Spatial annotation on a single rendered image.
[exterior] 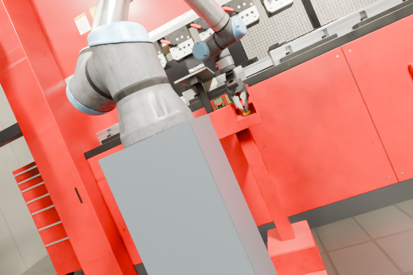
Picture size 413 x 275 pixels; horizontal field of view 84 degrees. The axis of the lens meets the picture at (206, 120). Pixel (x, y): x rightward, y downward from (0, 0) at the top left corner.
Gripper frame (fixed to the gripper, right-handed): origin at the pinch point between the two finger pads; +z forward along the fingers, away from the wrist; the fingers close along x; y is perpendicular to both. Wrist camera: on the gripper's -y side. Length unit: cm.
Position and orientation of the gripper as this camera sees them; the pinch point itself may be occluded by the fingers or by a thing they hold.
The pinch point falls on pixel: (244, 110)
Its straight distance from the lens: 103.7
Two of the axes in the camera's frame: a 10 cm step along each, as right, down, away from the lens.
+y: 2.0, -1.9, 9.6
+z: 4.2, 9.0, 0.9
